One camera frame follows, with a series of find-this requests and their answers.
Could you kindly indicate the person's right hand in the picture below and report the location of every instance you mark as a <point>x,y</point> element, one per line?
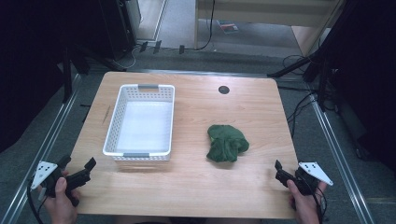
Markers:
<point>306,208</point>

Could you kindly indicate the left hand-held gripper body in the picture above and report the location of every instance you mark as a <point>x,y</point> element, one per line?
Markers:
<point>46,172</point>

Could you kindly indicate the black tripod leg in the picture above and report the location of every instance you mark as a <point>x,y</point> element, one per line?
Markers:
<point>289,67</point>

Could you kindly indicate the dark curtain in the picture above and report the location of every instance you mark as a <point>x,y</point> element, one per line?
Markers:
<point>367,77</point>
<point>28,68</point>

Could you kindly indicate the person's left hand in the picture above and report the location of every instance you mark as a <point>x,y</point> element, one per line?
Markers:
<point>60,207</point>

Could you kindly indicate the green cloth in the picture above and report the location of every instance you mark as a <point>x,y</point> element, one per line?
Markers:
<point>226,143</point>

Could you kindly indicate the white plastic basket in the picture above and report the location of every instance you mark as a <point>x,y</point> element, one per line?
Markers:
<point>144,127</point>

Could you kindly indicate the light wooden furniture frame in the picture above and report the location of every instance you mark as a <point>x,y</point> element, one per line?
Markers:
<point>267,11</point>

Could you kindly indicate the small black floor bracket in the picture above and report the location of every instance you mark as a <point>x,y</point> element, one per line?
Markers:
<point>143,46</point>
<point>157,46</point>
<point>181,49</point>

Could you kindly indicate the black cabinet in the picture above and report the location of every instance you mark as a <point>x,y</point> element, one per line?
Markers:
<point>116,25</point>

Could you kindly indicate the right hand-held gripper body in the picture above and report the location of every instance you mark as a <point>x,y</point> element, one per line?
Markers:
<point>313,170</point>

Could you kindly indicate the black round table grommet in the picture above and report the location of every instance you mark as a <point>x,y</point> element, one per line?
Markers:
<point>223,90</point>

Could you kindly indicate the booklet with red print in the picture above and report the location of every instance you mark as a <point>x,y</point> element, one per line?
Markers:
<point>228,26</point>

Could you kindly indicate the metal floor rail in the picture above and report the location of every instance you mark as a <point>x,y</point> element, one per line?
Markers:
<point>48,143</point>
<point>338,155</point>

